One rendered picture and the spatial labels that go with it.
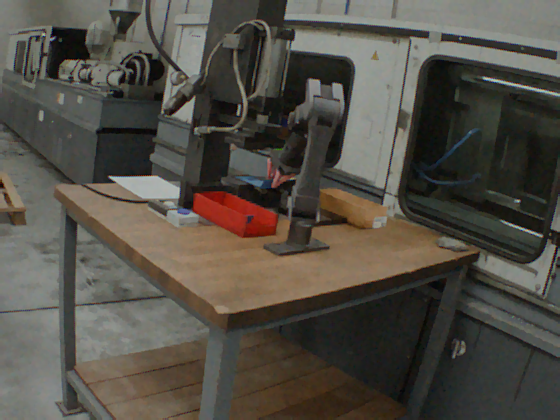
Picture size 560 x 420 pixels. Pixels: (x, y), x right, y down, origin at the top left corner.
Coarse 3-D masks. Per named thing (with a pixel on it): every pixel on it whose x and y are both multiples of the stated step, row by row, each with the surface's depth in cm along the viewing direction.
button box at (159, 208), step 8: (80, 184) 177; (96, 192) 170; (120, 200) 167; (128, 200) 166; (136, 200) 167; (152, 200) 162; (168, 200) 166; (152, 208) 161; (160, 208) 157; (168, 208) 157; (176, 208) 158; (160, 216) 158
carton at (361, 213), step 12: (324, 192) 202; (336, 192) 206; (324, 204) 195; (336, 204) 191; (348, 204) 187; (360, 204) 198; (372, 204) 194; (348, 216) 187; (360, 216) 184; (372, 216) 194; (384, 216) 190
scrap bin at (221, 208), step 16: (208, 192) 171; (224, 192) 175; (208, 208) 163; (224, 208) 157; (240, 208) 170; (256, 208) 165; (224, 224) 158; (240, 224) 152; (256, 224) 165; (272, 224) 160
